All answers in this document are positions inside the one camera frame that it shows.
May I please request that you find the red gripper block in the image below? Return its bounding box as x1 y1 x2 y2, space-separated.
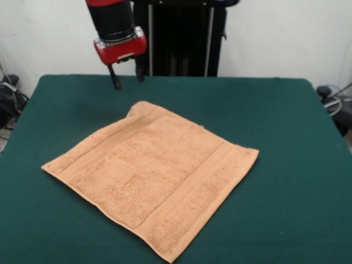
93 26 148 91

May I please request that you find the tan terry towel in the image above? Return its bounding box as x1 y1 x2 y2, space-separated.
41 101 260 263

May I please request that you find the dark green table cloth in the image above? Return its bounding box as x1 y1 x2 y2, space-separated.
0 74 352 264

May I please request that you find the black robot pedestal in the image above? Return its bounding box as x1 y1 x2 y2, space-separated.
128 0 229 77

